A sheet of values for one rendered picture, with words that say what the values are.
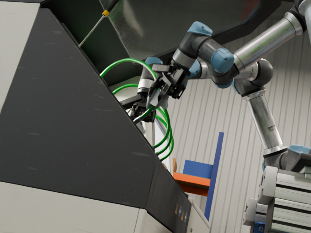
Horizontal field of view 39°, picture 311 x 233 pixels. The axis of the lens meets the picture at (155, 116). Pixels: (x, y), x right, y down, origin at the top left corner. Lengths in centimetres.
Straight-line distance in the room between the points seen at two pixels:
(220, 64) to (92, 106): 43
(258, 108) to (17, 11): 109
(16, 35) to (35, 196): 62
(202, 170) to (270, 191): 582
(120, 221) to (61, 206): 19
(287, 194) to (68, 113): 73
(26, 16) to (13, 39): 11
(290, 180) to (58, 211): 69
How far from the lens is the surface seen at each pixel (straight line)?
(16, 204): 145
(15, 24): 176
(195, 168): 714
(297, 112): 893
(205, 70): 178
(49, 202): 140
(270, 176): 135
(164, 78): 155
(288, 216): 133
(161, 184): 142
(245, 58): 158
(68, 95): 150
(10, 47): 171
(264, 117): 203
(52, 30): 166
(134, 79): 227
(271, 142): 203
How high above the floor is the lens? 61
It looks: 20 degrees up
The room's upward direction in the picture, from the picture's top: 13 degrees clockwise
